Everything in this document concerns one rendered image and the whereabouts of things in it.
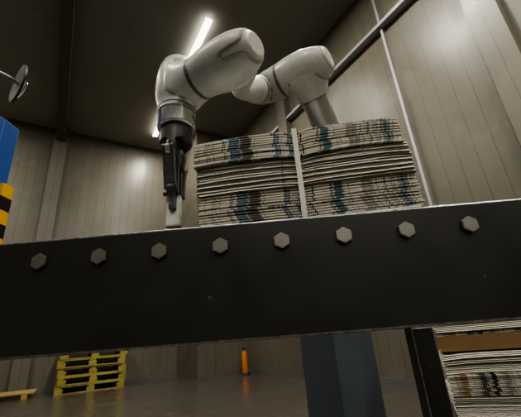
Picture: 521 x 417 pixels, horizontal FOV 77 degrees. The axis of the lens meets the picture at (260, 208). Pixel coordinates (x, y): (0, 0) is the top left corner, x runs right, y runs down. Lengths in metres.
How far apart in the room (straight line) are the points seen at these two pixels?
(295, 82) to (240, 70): 0.53
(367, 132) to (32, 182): 9.45
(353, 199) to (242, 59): 0.38
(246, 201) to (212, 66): 0.33
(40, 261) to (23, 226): 8.99
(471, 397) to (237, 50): 1.12
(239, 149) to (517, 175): 3.93
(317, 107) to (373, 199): 0.76
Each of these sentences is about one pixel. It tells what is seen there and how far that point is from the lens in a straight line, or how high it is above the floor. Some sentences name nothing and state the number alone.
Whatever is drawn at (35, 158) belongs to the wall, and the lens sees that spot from 10.10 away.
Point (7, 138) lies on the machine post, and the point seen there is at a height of 1.48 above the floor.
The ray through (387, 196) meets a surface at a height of 0.88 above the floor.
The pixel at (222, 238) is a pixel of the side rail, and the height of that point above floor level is 0.78.
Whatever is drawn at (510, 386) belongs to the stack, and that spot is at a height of 0.51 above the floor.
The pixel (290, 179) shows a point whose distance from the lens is 0.57.
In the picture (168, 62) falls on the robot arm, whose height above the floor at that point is 1.32.
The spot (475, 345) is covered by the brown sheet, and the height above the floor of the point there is 0.62.
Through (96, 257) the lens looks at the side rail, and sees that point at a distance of 0.39.
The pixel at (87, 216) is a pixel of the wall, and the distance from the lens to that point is 9.50.
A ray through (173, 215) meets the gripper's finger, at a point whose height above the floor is 0.94.
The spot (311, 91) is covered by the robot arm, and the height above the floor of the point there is 1.49.
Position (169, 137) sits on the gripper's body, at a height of 1.11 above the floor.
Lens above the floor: 0.68
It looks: 22 degrees up
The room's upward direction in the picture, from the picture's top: 5 degrees counter-clockwise
